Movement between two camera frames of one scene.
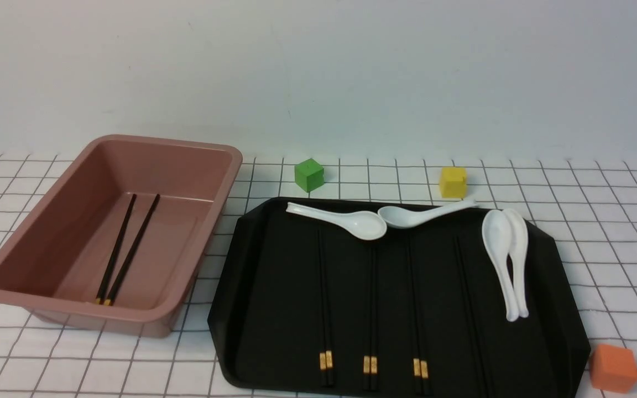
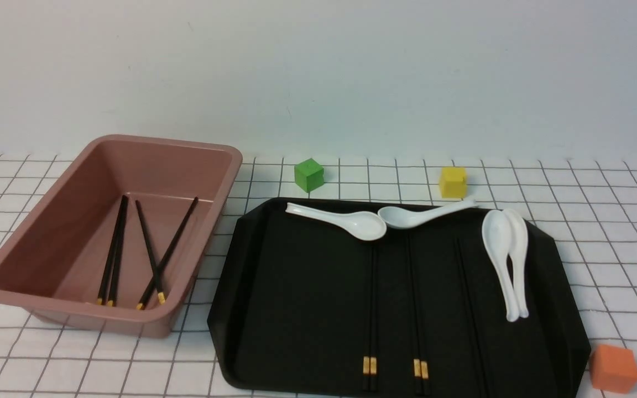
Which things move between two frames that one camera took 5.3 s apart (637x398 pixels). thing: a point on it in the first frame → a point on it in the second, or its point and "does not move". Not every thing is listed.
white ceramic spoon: (496, 231) does not move
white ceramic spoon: (518, 239) does not move
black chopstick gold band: (329, 354) → (161, 296)
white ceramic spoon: (397, 217) does not move
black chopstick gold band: (367, 328) does not move
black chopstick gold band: (130, 255) → (112, 299)
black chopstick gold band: (322, 355) → (161, 296)
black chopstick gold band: (423, 372) does not move
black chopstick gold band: (373, 346) does not move
